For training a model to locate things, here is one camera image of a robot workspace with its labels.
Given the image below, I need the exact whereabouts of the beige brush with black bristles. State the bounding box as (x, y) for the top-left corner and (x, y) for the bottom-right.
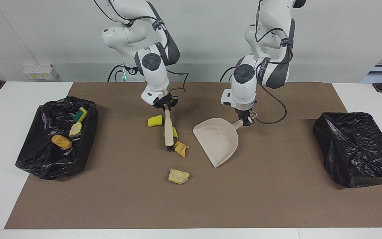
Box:
(164, 109), (175, 152)

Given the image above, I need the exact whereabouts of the yellow wedge sponge piece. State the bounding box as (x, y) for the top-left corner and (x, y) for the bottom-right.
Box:
(163, 127), (179, 139)

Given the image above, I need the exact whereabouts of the beige plastic dustpan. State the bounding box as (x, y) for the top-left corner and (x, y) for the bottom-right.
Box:
(192, 111), (257, 168)

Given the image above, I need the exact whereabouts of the orange croissant piece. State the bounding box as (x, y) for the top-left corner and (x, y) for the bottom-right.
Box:
(173, 141), (189, 158)

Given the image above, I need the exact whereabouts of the pale bread chunk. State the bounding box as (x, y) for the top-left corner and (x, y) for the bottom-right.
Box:
(168, 169), (190, 185)

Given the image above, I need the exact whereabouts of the yellow sponge with green backing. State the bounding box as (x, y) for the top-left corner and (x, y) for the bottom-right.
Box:
(69, 107), (88, 123)

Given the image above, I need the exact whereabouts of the striped bread roll piece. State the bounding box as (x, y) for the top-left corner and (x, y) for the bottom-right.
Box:
(69, 122), (83, 137)

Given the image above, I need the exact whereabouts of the brown oval bun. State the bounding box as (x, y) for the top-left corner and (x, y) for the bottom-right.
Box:
(51, 134), (73, 150)

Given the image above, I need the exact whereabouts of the black bag lined trash bin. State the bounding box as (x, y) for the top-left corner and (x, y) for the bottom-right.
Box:
(313, 112), (382, 189)
(15, 96), (99, 180)

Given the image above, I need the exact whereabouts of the brown table mat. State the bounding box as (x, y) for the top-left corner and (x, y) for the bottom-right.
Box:
(4, 82), (382, 229)

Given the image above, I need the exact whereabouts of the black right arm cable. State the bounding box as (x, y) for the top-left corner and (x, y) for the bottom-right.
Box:
(93, 0), (189, 92)

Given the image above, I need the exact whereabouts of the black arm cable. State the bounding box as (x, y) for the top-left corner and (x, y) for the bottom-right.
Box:
(256, 0), (287, 125)
(93, 0), (189, 92)

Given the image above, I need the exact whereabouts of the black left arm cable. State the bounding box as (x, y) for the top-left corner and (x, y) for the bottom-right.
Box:
(256, 0), (287, 125)

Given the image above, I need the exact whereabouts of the black base cable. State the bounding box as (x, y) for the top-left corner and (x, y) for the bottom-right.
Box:
(220, 66), (236, 82)
(107, 65), (125, 82)

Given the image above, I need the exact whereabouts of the white wall socket box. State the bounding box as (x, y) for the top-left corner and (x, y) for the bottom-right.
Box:
(23, 64), (59, 80)

